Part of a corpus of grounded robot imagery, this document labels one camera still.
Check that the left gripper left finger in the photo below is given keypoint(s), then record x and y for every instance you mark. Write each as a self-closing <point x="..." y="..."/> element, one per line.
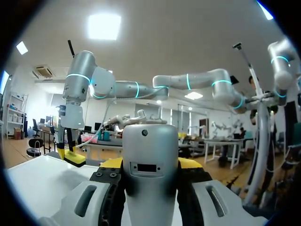
<point x="70" y="202"/>

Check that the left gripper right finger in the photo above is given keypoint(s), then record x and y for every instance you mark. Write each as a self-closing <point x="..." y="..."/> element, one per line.
<point x="225" y="195"/>

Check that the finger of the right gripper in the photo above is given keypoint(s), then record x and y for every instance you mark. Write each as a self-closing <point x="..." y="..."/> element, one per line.
<point x="70" y="141"/>
<point x="60" y="146"/>

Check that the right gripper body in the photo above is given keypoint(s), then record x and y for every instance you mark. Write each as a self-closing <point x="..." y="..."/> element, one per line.
<point x="72" y="115"/>

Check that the yellow eraser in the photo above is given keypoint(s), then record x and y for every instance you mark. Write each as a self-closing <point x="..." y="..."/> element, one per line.
<point x="75" y="159"/>

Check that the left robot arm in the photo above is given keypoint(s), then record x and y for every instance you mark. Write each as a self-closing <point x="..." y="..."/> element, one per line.
<point x="281" y="68"/>

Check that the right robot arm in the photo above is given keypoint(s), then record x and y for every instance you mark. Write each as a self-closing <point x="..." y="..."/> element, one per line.
<point x="131" y="88"/>

